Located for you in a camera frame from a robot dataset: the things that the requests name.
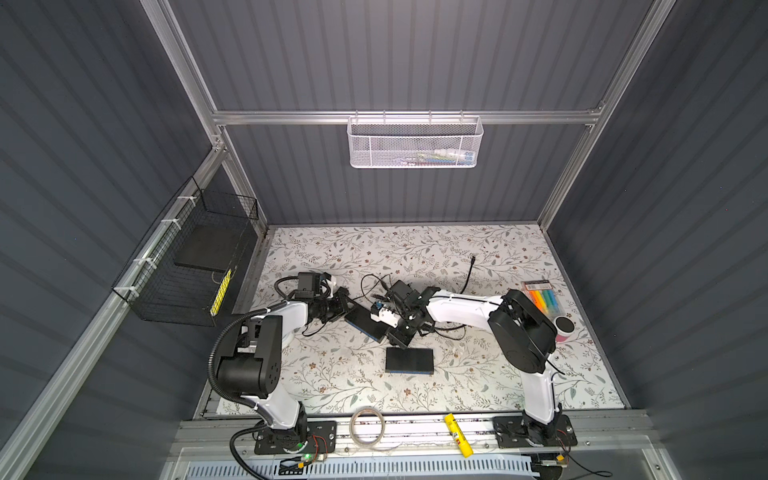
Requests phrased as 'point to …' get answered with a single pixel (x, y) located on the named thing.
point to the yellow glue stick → (459, 436)
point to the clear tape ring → (353, 430)
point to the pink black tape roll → (564, 327)
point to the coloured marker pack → (543, 293)
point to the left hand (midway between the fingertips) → (353, 306)
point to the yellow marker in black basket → (221, 293)
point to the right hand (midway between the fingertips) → (395, 342)
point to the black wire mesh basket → (178, 274)
